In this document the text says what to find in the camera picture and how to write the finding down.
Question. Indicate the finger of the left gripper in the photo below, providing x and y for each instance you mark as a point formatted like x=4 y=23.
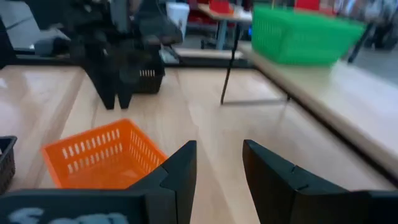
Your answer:
x=105 y=88
x=126 y=91

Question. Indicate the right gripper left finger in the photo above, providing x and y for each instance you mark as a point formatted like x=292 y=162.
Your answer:
x=168 y=193

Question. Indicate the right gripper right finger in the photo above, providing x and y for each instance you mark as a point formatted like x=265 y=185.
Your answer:
x=280 y=193

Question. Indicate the green plastic basket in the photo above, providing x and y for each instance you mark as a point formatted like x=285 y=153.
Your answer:
x=298 y=37

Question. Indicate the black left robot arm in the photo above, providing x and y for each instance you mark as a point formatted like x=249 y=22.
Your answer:
x=93 y=15

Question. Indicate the wooden shelf black metal legs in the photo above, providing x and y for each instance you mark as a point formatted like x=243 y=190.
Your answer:
x=342 y=102

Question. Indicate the black plastic basket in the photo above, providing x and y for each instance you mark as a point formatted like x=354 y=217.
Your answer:
x=150 y=81
x=6 y=161

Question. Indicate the white bucket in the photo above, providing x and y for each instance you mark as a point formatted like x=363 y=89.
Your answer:
x=178 y=17

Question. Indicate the orange plastic basket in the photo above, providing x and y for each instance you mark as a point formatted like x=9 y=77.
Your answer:
x=102 y=161

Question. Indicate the wooden workbench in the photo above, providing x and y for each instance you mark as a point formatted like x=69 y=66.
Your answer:
x=224 y=18

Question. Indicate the red box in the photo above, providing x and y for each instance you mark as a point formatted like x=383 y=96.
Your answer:
x=220 y=6

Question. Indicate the black metal rig frame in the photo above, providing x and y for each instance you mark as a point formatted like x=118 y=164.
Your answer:
x=202 y=61

